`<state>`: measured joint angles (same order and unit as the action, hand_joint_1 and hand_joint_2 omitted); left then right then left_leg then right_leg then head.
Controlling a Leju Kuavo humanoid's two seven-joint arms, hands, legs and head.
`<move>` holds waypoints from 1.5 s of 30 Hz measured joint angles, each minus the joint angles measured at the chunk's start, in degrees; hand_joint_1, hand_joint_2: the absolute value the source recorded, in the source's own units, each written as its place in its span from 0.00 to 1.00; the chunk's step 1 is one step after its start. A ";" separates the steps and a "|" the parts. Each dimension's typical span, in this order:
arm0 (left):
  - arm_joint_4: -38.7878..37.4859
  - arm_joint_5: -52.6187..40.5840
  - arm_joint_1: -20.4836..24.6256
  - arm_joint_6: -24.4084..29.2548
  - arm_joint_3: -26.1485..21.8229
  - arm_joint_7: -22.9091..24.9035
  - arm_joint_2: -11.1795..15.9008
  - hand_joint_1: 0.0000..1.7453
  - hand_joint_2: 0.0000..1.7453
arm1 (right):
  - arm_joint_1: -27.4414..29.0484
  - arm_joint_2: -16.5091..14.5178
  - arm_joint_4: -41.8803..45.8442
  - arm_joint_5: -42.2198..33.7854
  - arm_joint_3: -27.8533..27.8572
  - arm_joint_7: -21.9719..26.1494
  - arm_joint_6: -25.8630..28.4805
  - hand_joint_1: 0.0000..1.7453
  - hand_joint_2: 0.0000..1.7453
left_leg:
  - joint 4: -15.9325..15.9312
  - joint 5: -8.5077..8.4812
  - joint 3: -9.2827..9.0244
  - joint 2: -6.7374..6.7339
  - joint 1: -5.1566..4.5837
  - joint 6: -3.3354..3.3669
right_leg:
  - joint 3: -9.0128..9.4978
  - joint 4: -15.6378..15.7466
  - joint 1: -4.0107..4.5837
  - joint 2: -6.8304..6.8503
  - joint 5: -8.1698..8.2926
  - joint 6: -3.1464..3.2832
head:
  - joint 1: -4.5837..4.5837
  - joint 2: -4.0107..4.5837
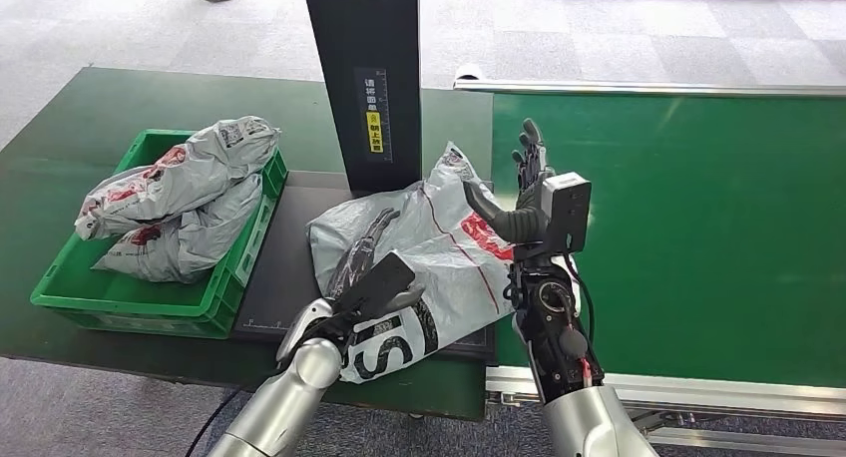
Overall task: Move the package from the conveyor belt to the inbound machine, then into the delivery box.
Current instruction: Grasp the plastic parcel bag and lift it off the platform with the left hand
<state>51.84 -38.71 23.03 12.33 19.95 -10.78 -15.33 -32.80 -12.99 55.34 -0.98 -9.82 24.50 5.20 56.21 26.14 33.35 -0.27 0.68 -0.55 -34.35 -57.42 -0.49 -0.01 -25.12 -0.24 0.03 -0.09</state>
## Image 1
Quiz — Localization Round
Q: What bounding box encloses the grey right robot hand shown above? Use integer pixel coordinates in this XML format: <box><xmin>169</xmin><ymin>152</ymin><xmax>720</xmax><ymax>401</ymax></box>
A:
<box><xmin>462</xmin><ymin>118</ymin><xmax>555</xmax><ymax>244</ymax></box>

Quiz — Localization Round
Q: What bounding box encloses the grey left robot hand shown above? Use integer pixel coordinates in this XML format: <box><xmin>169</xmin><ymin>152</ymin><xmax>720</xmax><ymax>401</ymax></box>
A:
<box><xmin>277</xmin><ymin>208</ymin><xmax>425</xmax><ymax>364</ymax></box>

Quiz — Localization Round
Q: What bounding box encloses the grey plastic mailer package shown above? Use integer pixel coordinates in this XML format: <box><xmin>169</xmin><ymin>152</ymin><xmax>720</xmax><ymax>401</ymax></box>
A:
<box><xmin>306</xmin><ymin>142</ymin><xmax>530</xmax><ymax>386</ymax></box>

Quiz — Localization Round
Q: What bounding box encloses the grey mailer package red print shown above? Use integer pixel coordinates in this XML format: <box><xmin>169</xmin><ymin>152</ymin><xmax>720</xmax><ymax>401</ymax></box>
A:
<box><xmin>92</xmin><ymin>173</ymin><xmax>264</xmax><ymax>284</ymax></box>
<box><xmin>74</xmin><ymin>115</ymin><xmax>282</xmax><ymax>242</ymax></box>

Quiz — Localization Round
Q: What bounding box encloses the green conveyor belt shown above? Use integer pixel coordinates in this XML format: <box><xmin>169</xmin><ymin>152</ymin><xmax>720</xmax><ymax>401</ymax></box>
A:
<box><xmin>490</xmin><ymin>91</ymin><xmax>846</xmax><ymax>389</ymax></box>

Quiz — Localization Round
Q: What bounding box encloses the green plastic delivery bin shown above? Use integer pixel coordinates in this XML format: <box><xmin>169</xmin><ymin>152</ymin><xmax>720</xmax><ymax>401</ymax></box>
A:
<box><xmin>29</xmin><ymin>128</ymin><xmax>289</xmax><ymax>340</ymax></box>

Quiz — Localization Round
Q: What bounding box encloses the black inbound scanner machine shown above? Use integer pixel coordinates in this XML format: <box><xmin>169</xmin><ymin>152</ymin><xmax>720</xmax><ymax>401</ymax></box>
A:
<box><xmin>230</xmin><ymin>0</ymin><xmax>497</xmax><ymax>366</ymax></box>

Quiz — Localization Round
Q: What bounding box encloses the yellow warning sticker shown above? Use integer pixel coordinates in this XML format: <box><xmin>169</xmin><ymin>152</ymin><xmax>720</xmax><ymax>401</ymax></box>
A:
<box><xmin>365</xmin><ymin>111</ymin><xmax>385</xmax><ymax>155</ymax></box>

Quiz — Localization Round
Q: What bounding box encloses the dark green table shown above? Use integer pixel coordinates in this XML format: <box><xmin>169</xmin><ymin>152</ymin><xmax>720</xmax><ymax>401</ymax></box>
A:
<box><xmin>0</xmin><ymin>67</ymin><xmax>496</xmax><ymax>422</ymax></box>

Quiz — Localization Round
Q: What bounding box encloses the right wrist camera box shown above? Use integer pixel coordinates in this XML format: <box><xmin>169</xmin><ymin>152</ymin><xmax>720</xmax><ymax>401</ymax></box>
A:
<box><xmin>540</xmin><ymin>171</ymin><xmax>594</xmax><ymax>254</ymax></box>

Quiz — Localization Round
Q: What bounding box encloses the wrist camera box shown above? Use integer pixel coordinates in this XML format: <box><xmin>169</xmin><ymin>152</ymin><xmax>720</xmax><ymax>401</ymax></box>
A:
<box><xmin>333</xmin><ymin>251</ymin><xmax>417</xmax><ymax>319</ymax></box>
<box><xmin>540</xmin><ymin>171</ymin><xmax>594</xmax><ymax>254</ymax></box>

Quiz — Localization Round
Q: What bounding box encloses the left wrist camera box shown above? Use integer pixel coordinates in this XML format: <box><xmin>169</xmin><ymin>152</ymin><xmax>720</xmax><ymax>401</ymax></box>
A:
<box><xmin>333</xmin><ymin>251</ymin><xmax>417</xmax><ymax>319</ymax></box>

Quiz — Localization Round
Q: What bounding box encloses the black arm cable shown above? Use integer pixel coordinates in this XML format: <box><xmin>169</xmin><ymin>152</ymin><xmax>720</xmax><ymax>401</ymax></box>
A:
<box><xmin>560</xmin><ymin>249</ymin><xmax>597</xmax><ymax>349</ymax></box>

